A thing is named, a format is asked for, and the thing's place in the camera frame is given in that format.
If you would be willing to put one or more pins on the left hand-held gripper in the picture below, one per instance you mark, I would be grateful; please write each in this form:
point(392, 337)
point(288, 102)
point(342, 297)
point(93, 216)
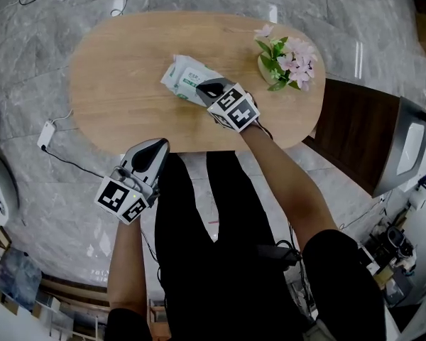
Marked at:
point(124, 201)

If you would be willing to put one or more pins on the dark wooden vanity cabinet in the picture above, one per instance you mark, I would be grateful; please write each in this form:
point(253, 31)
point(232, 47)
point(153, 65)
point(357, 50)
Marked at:
point(351, 137)

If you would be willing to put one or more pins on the blue plastic bag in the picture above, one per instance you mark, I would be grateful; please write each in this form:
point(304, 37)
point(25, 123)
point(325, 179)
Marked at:
point(16, 279)

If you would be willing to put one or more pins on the black waist battery pack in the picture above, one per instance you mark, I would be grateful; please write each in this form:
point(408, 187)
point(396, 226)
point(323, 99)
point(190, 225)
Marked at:
point(278, 256)

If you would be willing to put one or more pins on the person's left forearm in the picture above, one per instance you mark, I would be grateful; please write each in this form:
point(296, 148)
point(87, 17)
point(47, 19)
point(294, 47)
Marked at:
point(128, 268)

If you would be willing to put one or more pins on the white rectangular basin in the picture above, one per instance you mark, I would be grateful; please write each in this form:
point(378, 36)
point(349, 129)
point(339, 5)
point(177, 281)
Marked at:
point(410, 151)

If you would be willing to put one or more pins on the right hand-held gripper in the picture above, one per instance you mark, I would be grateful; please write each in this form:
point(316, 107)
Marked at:
point(234, 108)

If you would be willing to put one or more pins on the wooden bench frame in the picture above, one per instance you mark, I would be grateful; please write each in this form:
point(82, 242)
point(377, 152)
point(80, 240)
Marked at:
point(74, 293)

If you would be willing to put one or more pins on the person's right forearm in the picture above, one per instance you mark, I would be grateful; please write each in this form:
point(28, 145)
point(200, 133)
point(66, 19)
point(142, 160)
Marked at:
point(284, 183)

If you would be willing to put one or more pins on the oval wooden coffee table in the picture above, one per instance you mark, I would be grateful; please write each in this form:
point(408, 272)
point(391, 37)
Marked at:
point(128, 101)

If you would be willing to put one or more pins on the person's black trousers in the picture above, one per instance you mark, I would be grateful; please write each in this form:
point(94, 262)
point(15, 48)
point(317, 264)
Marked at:
point(216, 261)

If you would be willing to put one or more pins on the black floor device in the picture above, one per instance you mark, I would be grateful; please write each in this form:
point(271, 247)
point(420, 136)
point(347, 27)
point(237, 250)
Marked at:
point(399, 247)

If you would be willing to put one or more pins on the person's black shirt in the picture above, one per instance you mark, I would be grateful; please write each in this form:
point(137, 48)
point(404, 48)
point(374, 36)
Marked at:
point(341, 279)

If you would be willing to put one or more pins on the white lidded wet wipe pack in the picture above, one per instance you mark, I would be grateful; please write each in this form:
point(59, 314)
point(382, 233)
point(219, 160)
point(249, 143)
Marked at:
point(184, 76)

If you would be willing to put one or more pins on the pink flowers in pot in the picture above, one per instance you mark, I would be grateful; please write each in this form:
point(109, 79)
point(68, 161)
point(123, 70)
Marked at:
point(291, 62)

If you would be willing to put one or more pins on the round white pouffe chair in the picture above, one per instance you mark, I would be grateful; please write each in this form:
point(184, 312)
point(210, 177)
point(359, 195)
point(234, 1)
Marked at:
point(5, 187)

